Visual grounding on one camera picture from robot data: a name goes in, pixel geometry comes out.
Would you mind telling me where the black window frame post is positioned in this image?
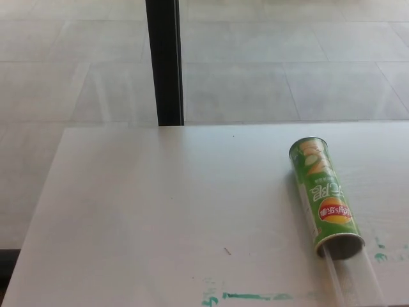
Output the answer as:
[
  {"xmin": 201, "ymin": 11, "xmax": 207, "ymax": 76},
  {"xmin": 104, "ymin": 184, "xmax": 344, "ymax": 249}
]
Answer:
[{"xmin": 144, "ymin": 0, "xmax": 185, "ymax": 127}]

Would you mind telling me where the green Lay's chips can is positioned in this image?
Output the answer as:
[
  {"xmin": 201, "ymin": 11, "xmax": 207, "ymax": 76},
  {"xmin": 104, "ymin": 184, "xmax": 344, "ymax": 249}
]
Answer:
[{"xmin": 289, "ymin": 136, "xmax": 366, "ymax": 260}]

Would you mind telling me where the clear white plastic chips tray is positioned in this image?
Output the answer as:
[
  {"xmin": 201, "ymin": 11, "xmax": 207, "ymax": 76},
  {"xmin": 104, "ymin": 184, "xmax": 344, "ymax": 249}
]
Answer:
[{"xmin": 320, "ymin": 242, "xmax": 389, "ymax": 307}]

